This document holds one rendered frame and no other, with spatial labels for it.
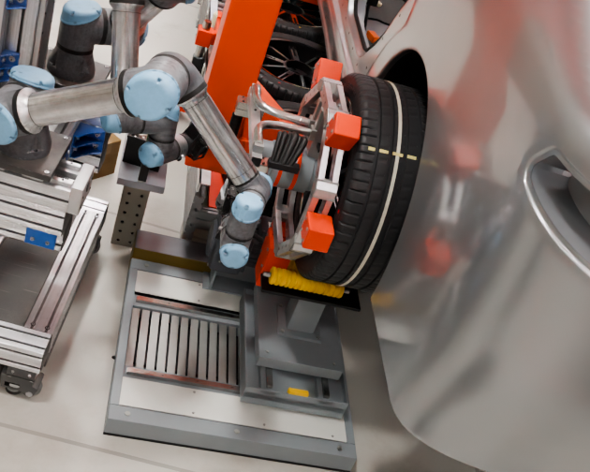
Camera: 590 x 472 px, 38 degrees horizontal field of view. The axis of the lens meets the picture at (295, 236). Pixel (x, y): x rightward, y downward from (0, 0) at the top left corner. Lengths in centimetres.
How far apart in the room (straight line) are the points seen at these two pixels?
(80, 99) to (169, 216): 167
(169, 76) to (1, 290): 115
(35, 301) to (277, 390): 85
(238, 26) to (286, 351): 110
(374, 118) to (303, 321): 87
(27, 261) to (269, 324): 85
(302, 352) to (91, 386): 71
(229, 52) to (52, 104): 90
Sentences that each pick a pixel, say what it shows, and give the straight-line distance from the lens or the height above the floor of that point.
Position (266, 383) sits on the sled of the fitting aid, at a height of 17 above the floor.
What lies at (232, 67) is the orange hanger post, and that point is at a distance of 296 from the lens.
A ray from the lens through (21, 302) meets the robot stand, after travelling 292.
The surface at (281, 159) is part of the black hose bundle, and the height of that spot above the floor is 99.
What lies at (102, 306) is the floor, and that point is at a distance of 326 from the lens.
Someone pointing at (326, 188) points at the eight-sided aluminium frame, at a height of 97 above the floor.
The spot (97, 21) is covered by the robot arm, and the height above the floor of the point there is 102.
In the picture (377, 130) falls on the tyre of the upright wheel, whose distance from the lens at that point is 247.
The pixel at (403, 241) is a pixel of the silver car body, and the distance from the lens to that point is 230.
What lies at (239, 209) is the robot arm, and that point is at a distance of 218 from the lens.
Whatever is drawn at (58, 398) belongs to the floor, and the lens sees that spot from 294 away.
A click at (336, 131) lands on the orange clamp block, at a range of 237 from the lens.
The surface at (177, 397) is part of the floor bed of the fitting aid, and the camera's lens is 292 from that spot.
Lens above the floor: 220
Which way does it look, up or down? 34 degrees down
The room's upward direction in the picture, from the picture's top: 21 degrees clockwise
